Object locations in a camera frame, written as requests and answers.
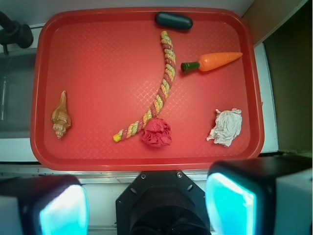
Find twisted multicolour rope toy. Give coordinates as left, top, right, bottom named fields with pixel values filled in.
left=112, top=31, right=176, bottom=142

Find orange plastic carrot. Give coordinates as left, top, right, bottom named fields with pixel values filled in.
left=180, top=52, right=243, bottom=72

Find dark green oval case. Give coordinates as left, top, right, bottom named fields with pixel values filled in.
left=155, top=12, right=193, bottom=30

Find crumpled red paper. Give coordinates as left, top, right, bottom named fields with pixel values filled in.
left=141, top=118, right=172, bottom=148

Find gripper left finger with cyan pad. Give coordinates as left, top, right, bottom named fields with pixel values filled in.
left=0, top=175, right=89, bottom=235

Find red plastic tray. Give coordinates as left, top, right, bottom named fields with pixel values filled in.
left=30, top=8, right=264, bottom=171

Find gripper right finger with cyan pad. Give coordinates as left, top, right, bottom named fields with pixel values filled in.
left=205, top=156, right=313, bottom=235

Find brown spiral seashell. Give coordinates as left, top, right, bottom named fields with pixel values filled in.
left=50, top=91, right=71, bottom=139

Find steel sink basin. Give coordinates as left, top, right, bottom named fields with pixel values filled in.
left=0, top=48, right=37, bottom=139

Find crumpled white paper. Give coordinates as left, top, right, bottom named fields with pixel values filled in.
left=206, top=108, right=243, bottom=147

